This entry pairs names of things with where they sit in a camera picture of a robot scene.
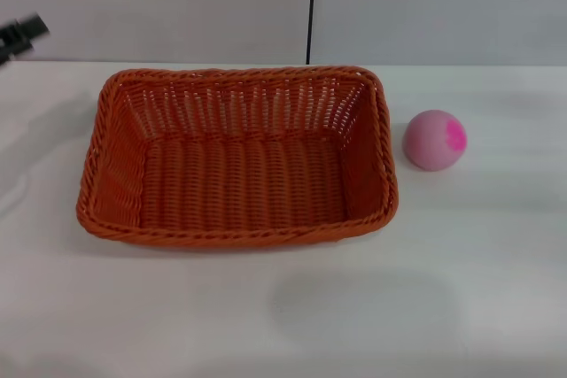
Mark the pink foam ball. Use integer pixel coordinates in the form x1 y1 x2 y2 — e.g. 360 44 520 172
401 109 468 172

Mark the black vertical wall strip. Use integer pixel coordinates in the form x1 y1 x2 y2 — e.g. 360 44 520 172
304 0 318 66

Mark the orange woven plastic basket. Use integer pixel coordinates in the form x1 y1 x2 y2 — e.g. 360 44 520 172
75 66 400 250

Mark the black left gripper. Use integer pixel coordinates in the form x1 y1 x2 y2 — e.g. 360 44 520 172
0 12 51 66

